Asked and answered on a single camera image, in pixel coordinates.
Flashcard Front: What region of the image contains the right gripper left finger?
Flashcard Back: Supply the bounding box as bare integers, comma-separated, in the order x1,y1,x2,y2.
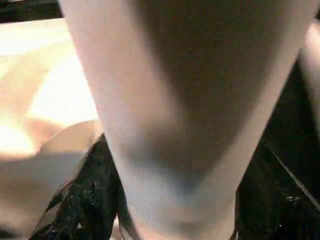
29,133,127,240

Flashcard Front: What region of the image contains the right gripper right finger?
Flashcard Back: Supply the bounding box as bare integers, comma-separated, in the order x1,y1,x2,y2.
233,138,320,240

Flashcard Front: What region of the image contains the white plastic table top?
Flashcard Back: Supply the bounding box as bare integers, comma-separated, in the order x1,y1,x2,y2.
0,17,107,240

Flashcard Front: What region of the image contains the white plastic table leg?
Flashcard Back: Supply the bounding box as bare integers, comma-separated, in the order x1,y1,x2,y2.
298,19,320,107
56,0,314,240

